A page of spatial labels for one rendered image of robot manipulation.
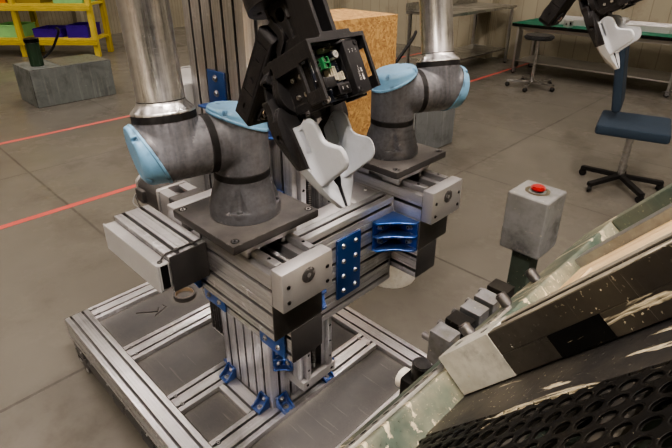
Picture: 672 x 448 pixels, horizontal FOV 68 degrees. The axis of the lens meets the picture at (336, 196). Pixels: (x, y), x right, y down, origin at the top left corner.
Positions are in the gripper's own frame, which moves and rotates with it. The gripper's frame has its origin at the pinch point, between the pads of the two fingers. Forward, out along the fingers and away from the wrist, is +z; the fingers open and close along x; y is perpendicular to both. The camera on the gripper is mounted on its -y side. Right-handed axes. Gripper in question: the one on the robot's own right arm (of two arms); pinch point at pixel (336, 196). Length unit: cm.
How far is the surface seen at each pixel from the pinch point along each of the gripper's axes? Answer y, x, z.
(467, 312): -37, 58, 43
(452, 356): -15.2, 24.8, 33.5
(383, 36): -132, 177, -49
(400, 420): -17.7, 12.3, 37.2
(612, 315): 11.7, 24.4, 24.9
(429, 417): -16.5, 16.9, 39.5
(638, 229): -2, 74, 32
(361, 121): -152, 162, -12
